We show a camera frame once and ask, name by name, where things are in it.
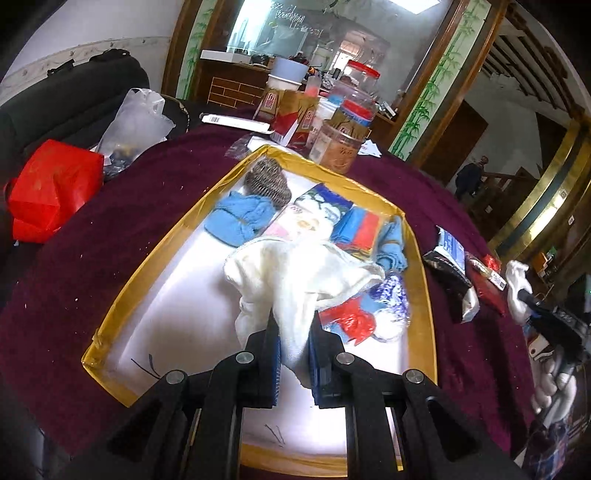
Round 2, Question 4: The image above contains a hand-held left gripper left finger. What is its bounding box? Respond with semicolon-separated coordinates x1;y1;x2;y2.
60;308;283;480

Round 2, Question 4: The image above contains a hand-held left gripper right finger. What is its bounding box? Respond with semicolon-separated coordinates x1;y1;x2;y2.
309;311;530;480

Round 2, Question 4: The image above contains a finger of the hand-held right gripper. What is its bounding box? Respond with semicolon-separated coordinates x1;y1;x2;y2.
516;287;556;322

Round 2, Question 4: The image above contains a small white cloth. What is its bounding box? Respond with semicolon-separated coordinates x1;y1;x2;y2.
505;260;539;327

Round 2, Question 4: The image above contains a red plastic bag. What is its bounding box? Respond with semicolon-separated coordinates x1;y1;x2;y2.
320;295;376;348

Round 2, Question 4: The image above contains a large white cloth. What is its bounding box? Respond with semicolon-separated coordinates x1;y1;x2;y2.
223;237;387;391

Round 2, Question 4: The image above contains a blue white patterned cloth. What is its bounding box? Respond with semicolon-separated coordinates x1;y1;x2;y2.
373;274;411;343

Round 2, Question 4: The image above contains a yellow cardboard box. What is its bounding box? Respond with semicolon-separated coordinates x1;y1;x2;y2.
81;144;439;478

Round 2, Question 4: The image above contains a pink tissue pack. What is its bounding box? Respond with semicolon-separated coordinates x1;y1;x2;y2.
262;202;325;244

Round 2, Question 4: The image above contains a blue red cloth pack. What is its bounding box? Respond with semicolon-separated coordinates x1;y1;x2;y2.
329;205;387;260

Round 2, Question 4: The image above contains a light blue cloth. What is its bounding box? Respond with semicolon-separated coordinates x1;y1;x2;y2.
375;215;410;274
202;190;279;247

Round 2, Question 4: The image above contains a person's right hand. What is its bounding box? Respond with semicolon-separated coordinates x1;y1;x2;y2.
530;354;579;419

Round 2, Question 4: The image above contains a dark red packet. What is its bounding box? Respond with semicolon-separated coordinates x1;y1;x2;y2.
465;267;509;316

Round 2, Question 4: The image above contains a white plastic packet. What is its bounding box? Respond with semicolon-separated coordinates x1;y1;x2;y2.
455;285;482;325

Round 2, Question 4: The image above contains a black snack packet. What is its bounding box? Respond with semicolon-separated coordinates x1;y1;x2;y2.
422;248;476;319

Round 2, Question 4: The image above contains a blue white packet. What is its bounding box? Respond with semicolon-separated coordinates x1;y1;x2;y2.
435;226;468;271

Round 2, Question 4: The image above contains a wooden staircase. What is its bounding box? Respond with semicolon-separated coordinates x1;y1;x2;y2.
466;167;542;241

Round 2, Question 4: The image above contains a golden pillar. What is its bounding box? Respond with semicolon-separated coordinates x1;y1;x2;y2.
488;119;591;265

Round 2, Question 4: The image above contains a wooden door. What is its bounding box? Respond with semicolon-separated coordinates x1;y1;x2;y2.
417;99;489;186

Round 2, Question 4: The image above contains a maroon tablecloth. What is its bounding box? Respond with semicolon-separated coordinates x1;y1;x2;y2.
0;124;546;480

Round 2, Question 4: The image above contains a small clear plastic wrapper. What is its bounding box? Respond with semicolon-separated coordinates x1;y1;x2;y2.
225;135;256;161

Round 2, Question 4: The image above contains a brown plastic jar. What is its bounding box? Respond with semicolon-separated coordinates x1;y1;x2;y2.
307;119;371;176

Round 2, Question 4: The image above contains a long white box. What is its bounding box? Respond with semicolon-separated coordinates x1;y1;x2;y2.
201;113;271;136

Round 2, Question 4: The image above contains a red white carton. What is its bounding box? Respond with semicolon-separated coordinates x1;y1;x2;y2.
255;85;320;149

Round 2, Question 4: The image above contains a jar with blue red label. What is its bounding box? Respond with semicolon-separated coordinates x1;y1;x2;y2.
322;98;378;140

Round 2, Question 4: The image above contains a clear plastic bag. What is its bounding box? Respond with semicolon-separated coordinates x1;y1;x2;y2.
93;88;177;179

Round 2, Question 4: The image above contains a clear jar with red lid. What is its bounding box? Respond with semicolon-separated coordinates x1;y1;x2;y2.
338;60;382;108

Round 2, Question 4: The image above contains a wooden cabinet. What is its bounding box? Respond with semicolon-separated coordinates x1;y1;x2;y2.
198;59;279;110

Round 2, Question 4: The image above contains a white blue bowl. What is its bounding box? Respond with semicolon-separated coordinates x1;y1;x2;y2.
267;56;311;92

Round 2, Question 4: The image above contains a black sofa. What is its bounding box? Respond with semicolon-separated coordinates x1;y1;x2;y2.
0;47;152;163

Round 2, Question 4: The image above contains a bamboo painted frame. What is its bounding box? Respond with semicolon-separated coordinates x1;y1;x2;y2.
174;0;219;101
388;0;491;158

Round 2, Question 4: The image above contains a wall mirror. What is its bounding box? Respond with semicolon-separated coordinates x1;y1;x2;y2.
225;0;445;108

